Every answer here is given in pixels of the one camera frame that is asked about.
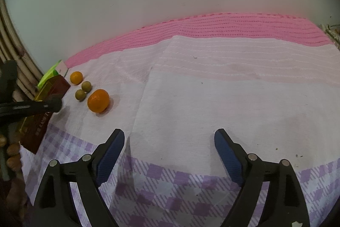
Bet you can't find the pink foam mat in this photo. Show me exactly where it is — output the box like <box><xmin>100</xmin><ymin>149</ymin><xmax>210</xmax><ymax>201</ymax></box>
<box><xmin>66</xmin><ymin>13</ymin><xmax>331</xmax><ymax>68</ymax></box>

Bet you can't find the small green longan right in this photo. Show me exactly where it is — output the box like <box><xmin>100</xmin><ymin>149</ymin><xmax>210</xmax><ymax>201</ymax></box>
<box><xmin>81</xmin><ymin>81</ymin><xmax>92</xmax><ymax>93</ymax></box>

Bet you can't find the small green longan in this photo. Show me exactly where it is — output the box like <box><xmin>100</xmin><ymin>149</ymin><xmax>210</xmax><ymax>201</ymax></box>
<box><xmin>75</xmin><ymin>89</ymin><xmax>86</xmax><ymax>102</ymax></box>
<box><xmin>81</xmin><ymin>81</ymin><xmax>92</xmax><ymax>93</ymax></box>

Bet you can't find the gold rectangular metal tin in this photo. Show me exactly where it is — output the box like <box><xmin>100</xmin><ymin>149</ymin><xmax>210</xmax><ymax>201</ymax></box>
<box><xmin>19</xmin><ymin>75</ymin><xmax>70</xmax><ymax>154</ymax></box>

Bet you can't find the small green longan left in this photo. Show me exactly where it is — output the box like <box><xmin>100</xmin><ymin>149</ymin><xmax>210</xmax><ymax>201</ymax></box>
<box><xmin>75</xmin><ymin>89</ymin><xmax>86</xmax><ymax>102</ymax></box>

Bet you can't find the dark passion fruit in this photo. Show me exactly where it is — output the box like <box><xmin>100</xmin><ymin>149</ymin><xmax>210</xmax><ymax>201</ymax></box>
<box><xmin>47</xmin><ymin>94</ymin><xmax>63</xmax><ymax>113</ymax></box>

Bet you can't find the white purple checkered tablecloth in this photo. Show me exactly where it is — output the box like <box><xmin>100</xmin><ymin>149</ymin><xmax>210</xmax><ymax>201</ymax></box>
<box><xmin>21</xmin><ymin>36</ymin><xmax>339</xmax><ymax>226</ymax></box>

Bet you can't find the orange tangerine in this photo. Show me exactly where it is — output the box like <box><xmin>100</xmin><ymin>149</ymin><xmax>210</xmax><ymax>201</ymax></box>
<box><xmin>87</xmin><ymin>89</ymin><xmax>110</xmax><ymax>113</ymax></box>
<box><xmin>70</xmin><ymin>71</ymin><xmax>84</xmax><ymax>85</ymax></box>

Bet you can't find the green tissue pack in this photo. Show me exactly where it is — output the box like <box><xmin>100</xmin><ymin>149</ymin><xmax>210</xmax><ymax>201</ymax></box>
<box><xmin>37</xmin><ymin>60</ymin><xmax>68</xmax><ymax>90</ymax></box>

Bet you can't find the brown striped curtain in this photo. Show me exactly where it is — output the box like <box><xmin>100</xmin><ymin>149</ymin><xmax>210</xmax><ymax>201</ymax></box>
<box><xmin>0</xmin><ymin>0</ymin><xmax>43</xmax><ymax>101</ymax></box>

